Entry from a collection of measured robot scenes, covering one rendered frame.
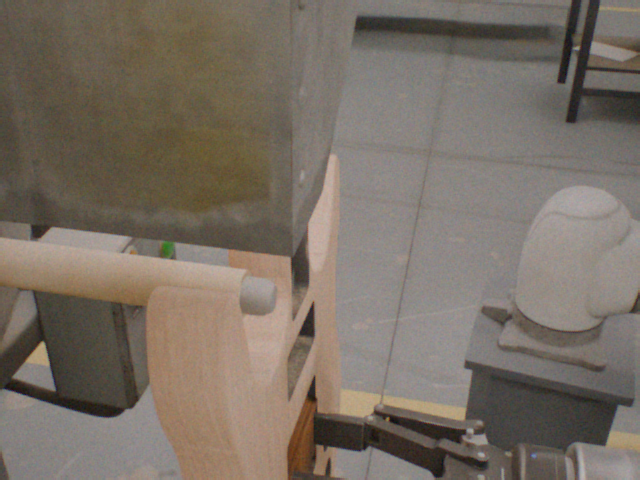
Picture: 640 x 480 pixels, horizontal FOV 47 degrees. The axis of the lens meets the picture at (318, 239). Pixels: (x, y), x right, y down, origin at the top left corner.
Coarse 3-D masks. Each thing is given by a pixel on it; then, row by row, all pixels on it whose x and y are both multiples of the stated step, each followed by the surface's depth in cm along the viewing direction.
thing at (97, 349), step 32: (160, 256) 85; (64, 320) 78; (96, 320) 77; (128, 320) 78; (64, 352) 81; (96, 352) 80; (128, 352) 80; (32, 384) 86; (64, 384) 83; (96, 384) 82; (128, 384) 81; (96, 416) 89
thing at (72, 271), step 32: (0, 256) 48; (32, 256) 48; (64, 256) 48; (96, 256) 47; (128, 256) 48; (32, 288) 48; (64, 288) 48; (96, 288) 47; (128, 288) 46; (192, 288) 46; (224, 288) 45
